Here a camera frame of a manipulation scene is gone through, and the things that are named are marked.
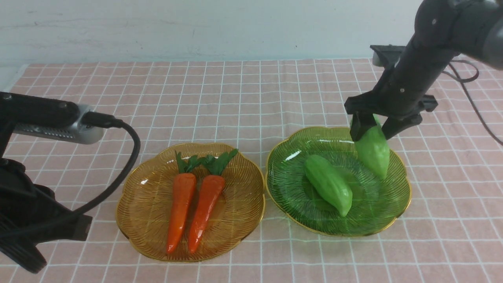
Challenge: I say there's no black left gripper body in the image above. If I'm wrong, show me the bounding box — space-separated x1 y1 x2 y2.
1 92 93 274

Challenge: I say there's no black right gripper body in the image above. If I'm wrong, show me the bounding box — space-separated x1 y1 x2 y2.
344 91 438 119

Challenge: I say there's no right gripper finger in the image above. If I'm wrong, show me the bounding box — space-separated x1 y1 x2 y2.
381 114 423 140
350 113 377 142

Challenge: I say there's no green toy gourd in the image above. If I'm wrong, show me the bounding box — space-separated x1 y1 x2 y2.
354 114 390 179
304 154 353 217

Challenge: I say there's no orange toy carrot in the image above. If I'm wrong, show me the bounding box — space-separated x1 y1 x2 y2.
187 149 239 254
166 152 202 254

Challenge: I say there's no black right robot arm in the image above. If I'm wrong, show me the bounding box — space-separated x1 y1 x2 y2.
344 0 503 142

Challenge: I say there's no green glass plate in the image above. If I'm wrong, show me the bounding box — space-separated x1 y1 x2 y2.
266 127 412 237

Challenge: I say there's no amber glass plate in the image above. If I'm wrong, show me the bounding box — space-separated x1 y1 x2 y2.
116 143 266 262

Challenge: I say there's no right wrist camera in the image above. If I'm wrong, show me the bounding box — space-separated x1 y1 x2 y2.
370 44 406 68

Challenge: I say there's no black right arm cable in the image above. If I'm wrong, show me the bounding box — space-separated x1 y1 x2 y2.
442 59 503 147

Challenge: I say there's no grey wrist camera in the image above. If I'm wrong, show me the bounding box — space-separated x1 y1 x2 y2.
14 104 104 145

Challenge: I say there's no black camera cable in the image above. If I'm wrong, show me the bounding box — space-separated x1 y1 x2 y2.
0 112 141 240

